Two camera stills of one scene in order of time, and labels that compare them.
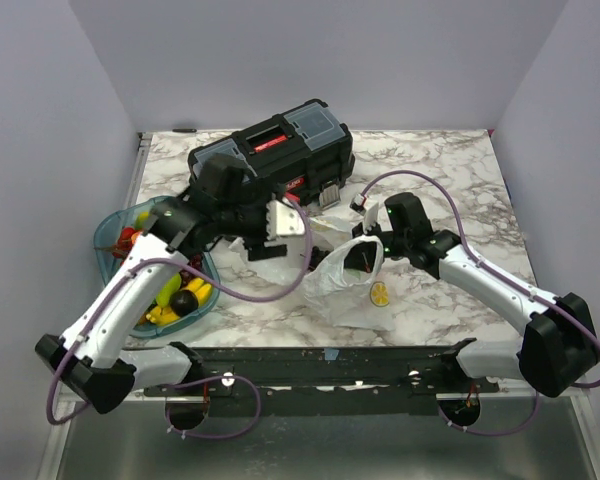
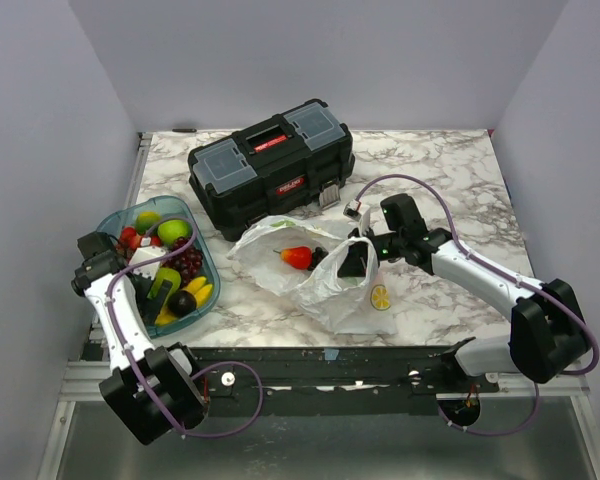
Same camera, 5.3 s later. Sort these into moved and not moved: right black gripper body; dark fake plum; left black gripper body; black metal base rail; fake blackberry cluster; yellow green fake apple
Moved: right black gripper body; left black gripper body
Not moved: dark fake plum; black metal base rail; fake blackberry cluster; yellow green fake apple
